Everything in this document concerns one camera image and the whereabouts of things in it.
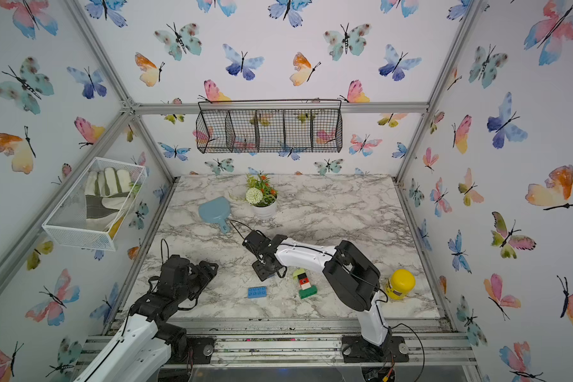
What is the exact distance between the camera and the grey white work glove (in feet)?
2.37

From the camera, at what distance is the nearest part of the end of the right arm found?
65 cm

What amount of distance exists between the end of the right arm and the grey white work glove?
1.35 ft
